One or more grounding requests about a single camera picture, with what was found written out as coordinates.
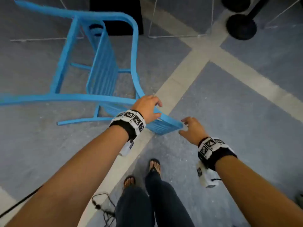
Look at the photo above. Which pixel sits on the person's left forearm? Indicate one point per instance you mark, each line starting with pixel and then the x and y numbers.
pixel 71 182

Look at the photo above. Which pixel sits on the person's right hand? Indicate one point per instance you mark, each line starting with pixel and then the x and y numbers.
pixel 195 132

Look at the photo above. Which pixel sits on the person's left hand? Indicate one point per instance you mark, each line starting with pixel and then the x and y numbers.
pixel 144 107

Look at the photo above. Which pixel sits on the blue slatted chair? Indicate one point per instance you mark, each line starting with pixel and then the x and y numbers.
pixel 101 75

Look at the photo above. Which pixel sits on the person's right thumb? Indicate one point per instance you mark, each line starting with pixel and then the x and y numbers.
pixel 183 133

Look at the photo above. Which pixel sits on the person's right leg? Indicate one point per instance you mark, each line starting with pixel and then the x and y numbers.
pixel 165 200

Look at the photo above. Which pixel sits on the person's right sandalled foot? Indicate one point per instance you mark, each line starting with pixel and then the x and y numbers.
pixel 154 166

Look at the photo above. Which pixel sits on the person's left thumb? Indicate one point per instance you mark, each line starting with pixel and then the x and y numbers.
pixel 156 116

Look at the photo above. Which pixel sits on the person's right forearm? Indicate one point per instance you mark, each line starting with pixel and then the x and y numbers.
pixel 258 196

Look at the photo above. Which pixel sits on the person's left leg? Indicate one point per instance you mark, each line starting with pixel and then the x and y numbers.
pixel 135 208

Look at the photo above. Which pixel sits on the black round stanchion base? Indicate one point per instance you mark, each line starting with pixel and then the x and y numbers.
pixel 235 4

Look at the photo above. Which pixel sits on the left wrist marker camera band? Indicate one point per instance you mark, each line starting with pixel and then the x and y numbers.
pixel 131 121

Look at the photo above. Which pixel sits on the black box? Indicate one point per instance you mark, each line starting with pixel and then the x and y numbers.
pixel 118 7

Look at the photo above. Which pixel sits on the person's left sandalled foot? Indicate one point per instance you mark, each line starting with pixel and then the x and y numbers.
pixel 129 182

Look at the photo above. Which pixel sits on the person's leg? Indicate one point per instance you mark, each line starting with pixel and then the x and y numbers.
pixel 135 208
pixel 165 200

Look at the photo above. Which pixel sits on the right wrist marker camera band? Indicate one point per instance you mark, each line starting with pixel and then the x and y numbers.
pixel 211 151

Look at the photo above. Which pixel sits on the person's sandalled foot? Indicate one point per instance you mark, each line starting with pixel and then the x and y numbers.
pixel 154 166
pixel 129 182

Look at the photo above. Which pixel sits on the wrist marker camera band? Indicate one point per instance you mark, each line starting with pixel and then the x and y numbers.
pixel 211 151
pixel 131 121

